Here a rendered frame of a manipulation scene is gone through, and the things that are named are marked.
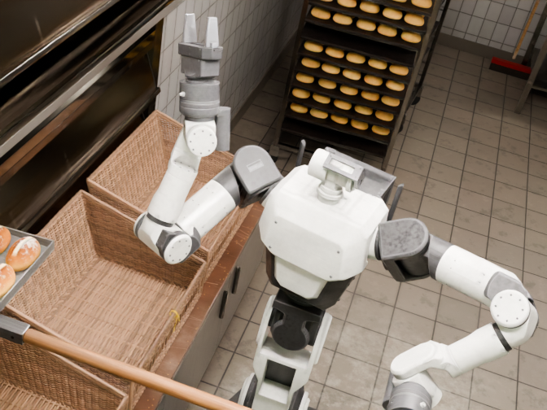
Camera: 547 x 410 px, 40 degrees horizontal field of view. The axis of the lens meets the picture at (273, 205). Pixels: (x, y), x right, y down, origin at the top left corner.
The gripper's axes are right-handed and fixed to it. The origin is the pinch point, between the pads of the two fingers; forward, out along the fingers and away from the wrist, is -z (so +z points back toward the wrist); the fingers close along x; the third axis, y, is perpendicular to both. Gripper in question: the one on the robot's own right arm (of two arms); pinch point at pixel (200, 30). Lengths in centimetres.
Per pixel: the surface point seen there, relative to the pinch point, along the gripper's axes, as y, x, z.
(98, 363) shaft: 32, 12, 64
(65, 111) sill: -4, -76, 32
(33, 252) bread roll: 31, -20, 51
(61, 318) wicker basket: 3, -70, 97
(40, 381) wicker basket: 21, -46, 101
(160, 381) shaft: 24, 22, 66
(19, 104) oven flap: 23, -44, 22
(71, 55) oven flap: 1, -62, 13
